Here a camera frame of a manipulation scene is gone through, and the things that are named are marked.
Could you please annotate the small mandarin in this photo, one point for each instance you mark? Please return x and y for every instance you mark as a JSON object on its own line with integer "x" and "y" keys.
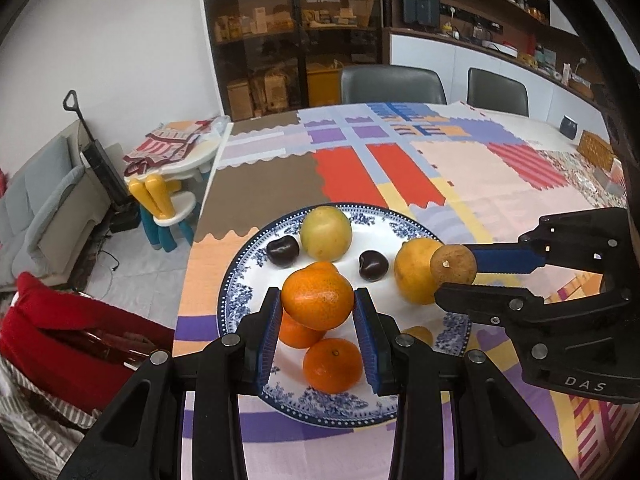
{"x": 295, "y": 335}
{"x": 317, "y": 295}

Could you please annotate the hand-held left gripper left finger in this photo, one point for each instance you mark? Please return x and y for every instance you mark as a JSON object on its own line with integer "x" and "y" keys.
{"x": 267, "y": 340}

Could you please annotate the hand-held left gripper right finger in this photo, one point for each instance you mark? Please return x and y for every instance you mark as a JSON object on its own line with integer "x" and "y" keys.
{"x": 367, "y": 350}

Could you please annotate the black bottle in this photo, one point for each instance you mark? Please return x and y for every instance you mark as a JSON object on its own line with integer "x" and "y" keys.
{"x": 387, "y": 10}

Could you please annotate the glass door cabinet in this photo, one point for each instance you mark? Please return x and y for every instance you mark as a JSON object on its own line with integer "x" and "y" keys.
{"x": 280, "y": 35}

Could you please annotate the wicker basket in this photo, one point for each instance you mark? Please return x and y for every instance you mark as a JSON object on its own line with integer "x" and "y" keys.
{"x": 595, "y": 149}

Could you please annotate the red cloth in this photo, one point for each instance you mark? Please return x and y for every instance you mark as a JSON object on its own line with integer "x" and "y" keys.
{"x": 65, "y": 330}

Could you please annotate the blue and white plate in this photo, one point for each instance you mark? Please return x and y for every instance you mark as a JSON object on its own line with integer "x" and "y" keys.
{"x": 350, "y": 274}

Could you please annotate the dark purple fruit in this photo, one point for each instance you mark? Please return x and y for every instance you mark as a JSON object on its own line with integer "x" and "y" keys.
{"x": 373, "y": 266}
{"x": 282, "y": 251}

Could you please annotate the yellow and blue child's chair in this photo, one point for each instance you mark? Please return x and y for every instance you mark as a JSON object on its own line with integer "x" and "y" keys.
{"x": 160, "y": 205}

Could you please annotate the grey box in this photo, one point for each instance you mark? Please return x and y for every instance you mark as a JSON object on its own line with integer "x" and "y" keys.
{"x": 607, "y": 180}

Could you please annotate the white child's table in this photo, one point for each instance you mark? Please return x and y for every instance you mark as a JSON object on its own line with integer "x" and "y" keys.
{"x": 200, "y": 157}

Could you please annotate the white plastic basket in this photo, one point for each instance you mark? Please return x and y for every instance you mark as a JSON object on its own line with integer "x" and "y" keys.
{"x": 619, "y": 172}

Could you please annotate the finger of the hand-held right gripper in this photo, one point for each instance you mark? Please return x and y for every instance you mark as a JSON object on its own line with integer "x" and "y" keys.
{"x": 480, "y": 302}
{"x": 505, "y": 258}

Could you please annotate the white sideboard cabinet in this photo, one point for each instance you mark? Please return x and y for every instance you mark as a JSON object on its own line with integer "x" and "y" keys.
{"x": 430, "y": 50}

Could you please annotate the grey chair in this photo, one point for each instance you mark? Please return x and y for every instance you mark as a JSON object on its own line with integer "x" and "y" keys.
{"x": 392, "y": 85}
{"x": 497, "y": 91}

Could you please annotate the yellow round fruit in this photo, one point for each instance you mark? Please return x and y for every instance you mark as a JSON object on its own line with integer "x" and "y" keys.
{"x": 415, "y": 272}

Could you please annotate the grey striped cloth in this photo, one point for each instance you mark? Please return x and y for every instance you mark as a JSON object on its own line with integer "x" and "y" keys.
{"x": 40, "y": 425}

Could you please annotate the grey sofa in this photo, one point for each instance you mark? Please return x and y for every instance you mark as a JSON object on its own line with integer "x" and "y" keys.
{"x": 45, "y": 200}

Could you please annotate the small brown round fruit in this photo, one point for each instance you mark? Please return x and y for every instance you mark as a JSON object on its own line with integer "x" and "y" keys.
{"x": 421, "y": 335}
{"x": 452, "y": 264}

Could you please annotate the dark blue mug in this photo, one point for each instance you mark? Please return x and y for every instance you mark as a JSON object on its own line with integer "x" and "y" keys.
{"x": 569, "y": 126}

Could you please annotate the floral tablecloth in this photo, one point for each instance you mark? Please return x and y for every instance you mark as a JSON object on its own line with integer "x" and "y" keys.
{"x": 575, "y": 170}

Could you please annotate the yellow-green pear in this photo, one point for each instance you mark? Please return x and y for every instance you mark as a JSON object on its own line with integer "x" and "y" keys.
{"x": 326, "y": 233}

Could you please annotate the large orange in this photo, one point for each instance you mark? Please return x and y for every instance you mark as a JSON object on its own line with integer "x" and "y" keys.
{"x": 332, "y": 366}

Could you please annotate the black upright vacuum cleaner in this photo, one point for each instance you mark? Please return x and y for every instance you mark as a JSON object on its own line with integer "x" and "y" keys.
{"x": 102, "y": 170}

